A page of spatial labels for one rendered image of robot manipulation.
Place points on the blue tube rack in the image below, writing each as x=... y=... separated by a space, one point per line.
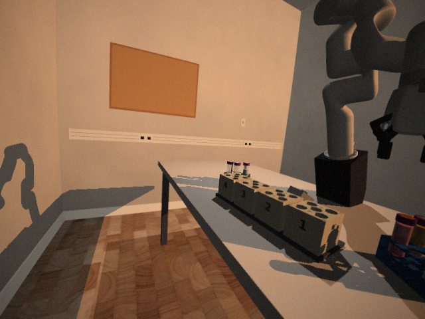
x=410 y=274

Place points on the tan bucket adapter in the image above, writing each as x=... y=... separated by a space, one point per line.
x=315 y=231
x=227 y=184
x=271 y=210
x=246 y=194

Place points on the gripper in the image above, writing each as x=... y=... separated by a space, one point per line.
x=405 y=112

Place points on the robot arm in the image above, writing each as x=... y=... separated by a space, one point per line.
x=368 y=48

